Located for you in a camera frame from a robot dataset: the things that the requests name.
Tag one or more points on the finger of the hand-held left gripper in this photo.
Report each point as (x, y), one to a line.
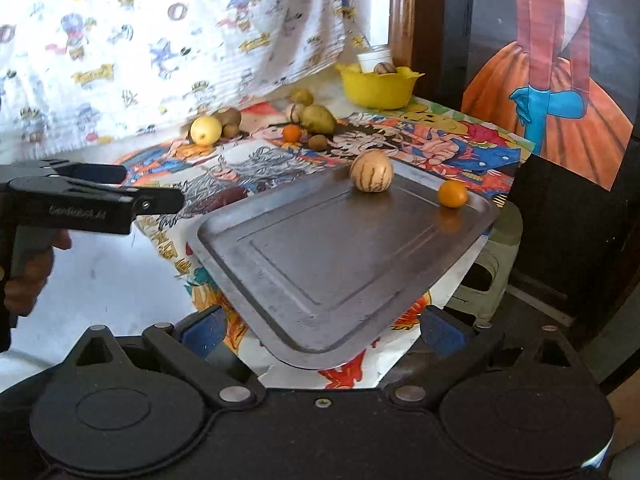
(155, 200)
(90, 171)

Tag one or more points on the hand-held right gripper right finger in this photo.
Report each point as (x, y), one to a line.
(440, 334)

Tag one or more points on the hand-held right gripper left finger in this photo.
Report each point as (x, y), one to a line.
(206, 332)

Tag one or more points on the yellow lemon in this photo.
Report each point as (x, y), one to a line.
(205, 130)

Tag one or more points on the clear plastic container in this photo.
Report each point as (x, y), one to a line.
(340, 260)

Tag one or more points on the small orange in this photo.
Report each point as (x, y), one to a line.
(292, 133)
(452, 194)

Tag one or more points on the small round brown fruit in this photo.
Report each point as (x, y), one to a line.
(317, 141)

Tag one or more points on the large green pear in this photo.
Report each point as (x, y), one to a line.
(320, 120)

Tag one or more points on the person's left hand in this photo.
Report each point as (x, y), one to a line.
(35, 280)

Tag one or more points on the green plastic stool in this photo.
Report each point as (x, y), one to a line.
(492, 265)

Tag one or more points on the small brown kiwi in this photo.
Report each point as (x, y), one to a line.
(230, 131)

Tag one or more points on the brown kiwi with sticker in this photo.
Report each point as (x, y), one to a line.
(231, 115)

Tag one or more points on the white printed cloth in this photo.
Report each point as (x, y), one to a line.
(150, 35)

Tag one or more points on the small striped fruit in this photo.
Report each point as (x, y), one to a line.
(294, 113)
(385, 68)

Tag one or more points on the tan potato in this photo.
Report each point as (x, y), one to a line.
(372, 172)

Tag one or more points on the small green pear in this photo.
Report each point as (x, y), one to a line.
(302, 96)

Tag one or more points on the cartoon printed tablecloth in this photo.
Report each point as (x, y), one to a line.
(440, 145)

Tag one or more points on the yellow plastic bowl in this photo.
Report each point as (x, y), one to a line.
(380, 92)

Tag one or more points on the white cup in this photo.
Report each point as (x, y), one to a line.
(372, 60)

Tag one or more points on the wall poster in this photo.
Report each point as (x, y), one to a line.
(550, 125)

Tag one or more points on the wooden frame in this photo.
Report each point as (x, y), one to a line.
(402, 10)

